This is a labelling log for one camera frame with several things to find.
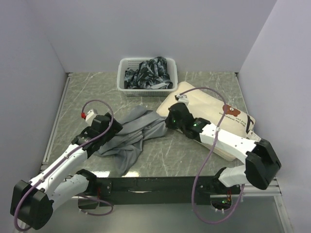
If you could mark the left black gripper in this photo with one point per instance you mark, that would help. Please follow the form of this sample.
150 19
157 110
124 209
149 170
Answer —
116 127

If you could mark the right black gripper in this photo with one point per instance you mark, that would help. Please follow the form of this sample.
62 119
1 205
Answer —
168 122

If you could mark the cream pillow with bear print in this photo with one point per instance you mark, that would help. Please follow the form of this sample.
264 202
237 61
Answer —
205 106

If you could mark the grey pillowcase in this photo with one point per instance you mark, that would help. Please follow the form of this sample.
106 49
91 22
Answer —
139 125

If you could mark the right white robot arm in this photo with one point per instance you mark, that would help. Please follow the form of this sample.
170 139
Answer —
260 161

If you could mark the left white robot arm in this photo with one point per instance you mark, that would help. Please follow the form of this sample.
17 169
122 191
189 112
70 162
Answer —
34 202

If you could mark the dark patterned cloth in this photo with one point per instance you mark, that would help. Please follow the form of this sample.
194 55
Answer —
152 74

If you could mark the white plastic basket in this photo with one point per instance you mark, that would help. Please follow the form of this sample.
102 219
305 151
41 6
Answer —
134 63

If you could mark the black base beam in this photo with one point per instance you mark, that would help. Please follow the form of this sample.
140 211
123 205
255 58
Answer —
158 190

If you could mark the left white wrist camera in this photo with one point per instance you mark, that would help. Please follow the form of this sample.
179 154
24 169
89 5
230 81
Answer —
89 116

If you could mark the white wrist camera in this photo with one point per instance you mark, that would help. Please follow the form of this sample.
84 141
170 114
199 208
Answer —
182 98
89 116

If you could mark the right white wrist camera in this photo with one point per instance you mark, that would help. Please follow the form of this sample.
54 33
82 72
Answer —
182 98

